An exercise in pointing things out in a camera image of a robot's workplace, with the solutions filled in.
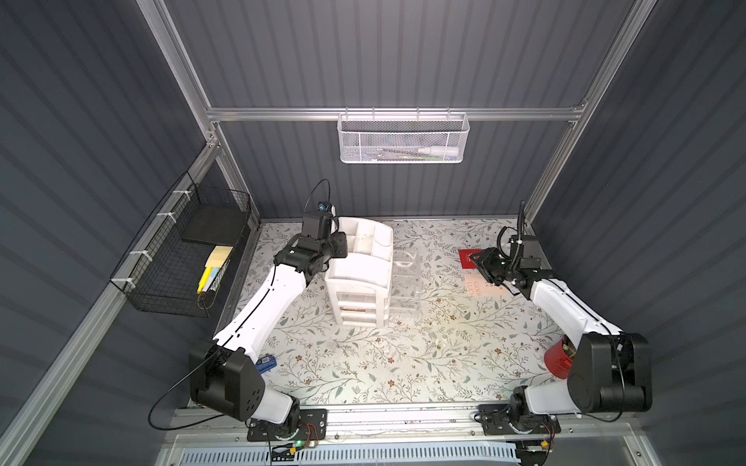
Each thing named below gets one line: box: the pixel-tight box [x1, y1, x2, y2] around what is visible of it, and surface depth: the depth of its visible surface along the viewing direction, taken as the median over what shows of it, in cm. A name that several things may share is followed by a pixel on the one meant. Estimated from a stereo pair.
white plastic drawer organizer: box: [324, 216, 394, 329], surface depth 82 cm
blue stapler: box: [254, 354, 277, 374], surface depth 83 cm
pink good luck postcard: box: [463, 272, 512, 299], surface depth 101 cm
